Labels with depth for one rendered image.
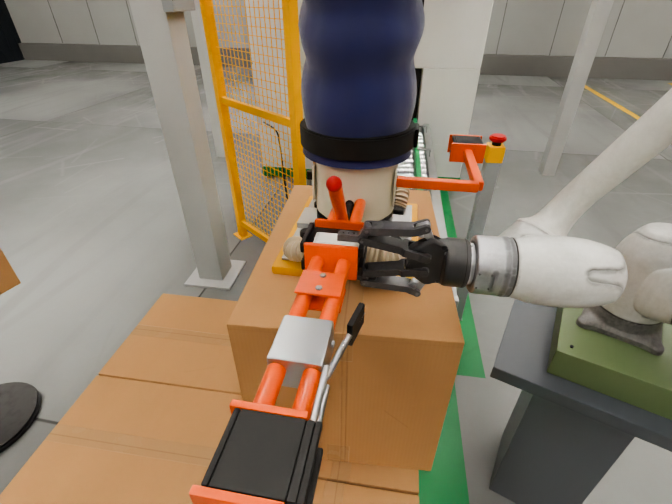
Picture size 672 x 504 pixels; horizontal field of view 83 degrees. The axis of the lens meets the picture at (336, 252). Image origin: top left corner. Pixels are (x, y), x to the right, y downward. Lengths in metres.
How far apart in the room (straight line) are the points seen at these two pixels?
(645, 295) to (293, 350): 0.86
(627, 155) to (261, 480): 0.68
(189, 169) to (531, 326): 1.76
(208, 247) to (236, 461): 2.13
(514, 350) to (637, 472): 1.02
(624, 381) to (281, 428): 0.89
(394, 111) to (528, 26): 9.56
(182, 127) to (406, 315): 1.69
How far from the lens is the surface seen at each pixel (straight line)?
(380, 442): 0.89
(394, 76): 0.70
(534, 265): 0.59
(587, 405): 1.12
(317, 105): 0.71
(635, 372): 1.13
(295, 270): 0.76
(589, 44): 4.24
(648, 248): 1.08
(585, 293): 0.62
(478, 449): 1.85
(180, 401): 1.29
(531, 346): 1.19
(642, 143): 0.76
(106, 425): 1.33
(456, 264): 0.57
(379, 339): 0.65
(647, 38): 10.98
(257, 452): 0.36
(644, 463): 2.11
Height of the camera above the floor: 1.54
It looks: 34 degrees down
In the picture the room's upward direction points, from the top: straight up
